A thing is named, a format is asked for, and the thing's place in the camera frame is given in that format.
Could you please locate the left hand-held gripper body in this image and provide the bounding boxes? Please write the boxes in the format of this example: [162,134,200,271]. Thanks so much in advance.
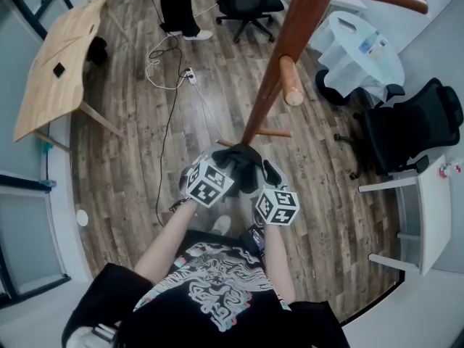
[178,149,236,209]

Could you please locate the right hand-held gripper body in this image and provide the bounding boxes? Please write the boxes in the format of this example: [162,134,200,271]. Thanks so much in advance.
[254,184,301,228]

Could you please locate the black clothes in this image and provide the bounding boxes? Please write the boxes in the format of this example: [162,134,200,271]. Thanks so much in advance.
[211,142,265,198]

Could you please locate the wooden coat stand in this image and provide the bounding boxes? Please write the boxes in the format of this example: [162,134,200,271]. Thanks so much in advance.
[215,0,430,149]

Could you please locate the person's left forearm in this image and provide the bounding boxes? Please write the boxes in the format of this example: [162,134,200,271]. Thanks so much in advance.
[133,199,199,279]

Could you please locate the person's right forearm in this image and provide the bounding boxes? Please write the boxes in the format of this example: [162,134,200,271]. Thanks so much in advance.
[262,224,297,305]

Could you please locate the black waist device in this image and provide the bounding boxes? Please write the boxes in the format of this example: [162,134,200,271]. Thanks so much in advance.
[239,224,266,257]

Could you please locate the person's white shoe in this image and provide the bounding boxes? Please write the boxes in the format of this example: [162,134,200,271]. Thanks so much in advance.
[211,215,233,236]

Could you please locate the white power strip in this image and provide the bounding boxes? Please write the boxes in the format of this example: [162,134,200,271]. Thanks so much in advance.
[182,67,199,86]

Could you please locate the person's black printed t-shirt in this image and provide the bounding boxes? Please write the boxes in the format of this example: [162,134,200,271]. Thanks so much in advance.
[60,229,352,348]

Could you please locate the black mesh office chair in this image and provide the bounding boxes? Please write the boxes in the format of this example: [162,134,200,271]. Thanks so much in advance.
[332,77,464,181]

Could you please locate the round table with white cloth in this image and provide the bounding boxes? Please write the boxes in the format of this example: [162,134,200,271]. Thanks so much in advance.
[310,10,406,105]

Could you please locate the black bag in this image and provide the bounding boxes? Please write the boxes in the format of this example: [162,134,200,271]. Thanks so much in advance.
[86,36,109,65]

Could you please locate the white desk with red bottles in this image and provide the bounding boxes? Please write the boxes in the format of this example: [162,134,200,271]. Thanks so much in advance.
[357,153,455,278]

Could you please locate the black swivel office chair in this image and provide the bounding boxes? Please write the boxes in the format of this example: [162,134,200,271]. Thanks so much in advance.
[211,0,284,44]

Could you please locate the blue label water bottle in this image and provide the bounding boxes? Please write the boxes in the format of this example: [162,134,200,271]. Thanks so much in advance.
[357,30,381,54]

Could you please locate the small clear bottle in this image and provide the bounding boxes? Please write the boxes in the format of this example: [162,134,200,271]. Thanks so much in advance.
[369,39,389,58]

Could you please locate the light wooden table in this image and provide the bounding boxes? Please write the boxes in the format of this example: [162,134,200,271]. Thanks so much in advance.
[13,0,127,154]

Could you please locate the dark wrist bracelet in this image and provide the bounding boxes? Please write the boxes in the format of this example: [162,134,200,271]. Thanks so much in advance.
[168,199,190,214]

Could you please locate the black floor cable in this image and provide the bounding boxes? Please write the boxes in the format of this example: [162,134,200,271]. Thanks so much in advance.
[147,0,185,228]

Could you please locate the coiled white cable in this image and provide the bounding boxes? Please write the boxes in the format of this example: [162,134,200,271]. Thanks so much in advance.
[145,33,190,91]

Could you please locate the white shoulder strap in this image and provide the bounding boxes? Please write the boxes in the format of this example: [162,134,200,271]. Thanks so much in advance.
[67,322,121,348]

